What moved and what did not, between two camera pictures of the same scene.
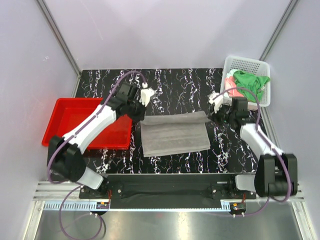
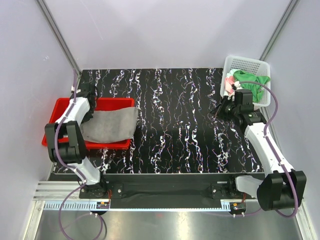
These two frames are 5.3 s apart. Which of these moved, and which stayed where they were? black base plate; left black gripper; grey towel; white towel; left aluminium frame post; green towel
Moved: left black gripper; grey towel
Stayed: white towel; green towel; black base plate; left aluminium frame post
